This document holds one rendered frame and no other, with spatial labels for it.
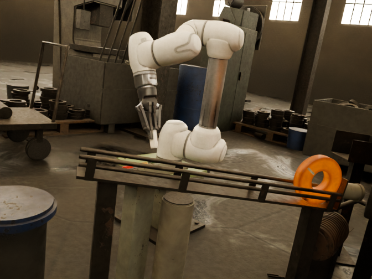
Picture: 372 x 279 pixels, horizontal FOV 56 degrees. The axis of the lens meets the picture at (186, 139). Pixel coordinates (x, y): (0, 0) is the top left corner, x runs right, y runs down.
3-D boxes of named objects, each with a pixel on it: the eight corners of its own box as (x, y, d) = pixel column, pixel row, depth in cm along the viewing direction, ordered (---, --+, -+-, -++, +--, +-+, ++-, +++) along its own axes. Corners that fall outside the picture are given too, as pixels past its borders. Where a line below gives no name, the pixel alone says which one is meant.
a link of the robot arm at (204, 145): (191, 153, 210) (226, 163, 204) (181, 162, 196) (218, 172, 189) (211, 20, 186) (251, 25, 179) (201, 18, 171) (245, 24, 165)
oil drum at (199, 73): (218, 129, 527) (228, 70, 506) (194, 133, 481) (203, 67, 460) (187, 120, 562) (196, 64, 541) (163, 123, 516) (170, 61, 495)
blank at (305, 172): (318, 213, 112) (311, 208, 115) (350, 176, 111) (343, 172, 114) (289, 186, 106) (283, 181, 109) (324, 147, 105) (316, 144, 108)
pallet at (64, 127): (77, 116, 476) (79, 84, 466) (110, 131, 423) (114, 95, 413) (-22, 119, 390) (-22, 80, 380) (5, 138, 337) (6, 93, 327)
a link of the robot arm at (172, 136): (162, 150, 215) (168, 115, 211) (189, 158, 210) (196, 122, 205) (151, 155, 200) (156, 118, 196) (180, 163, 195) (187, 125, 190)
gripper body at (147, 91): (145, 85, 131) (148, 109, 131) (160, 86, 138) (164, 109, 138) (132, 89, 136) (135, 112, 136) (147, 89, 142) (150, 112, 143)
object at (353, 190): (361, 205, 114) (368, 187, 113) (339, 201, 111) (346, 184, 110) (349, 197, 119) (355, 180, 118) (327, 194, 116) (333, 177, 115)
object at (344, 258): (341, 243, 223) (370, 135, 206) (357, 267, 197) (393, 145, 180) (309, 238, 224) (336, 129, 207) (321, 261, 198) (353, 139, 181)
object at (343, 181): (337, 212, 111) (349, 180, 109) (336, 212, 111) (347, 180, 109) (323, 202, 118) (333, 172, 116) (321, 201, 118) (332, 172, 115)
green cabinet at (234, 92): (190, 125, 527) (206, 22, 492) (216, 122, 581) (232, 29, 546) (216, 133, 499) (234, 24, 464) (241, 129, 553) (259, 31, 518)
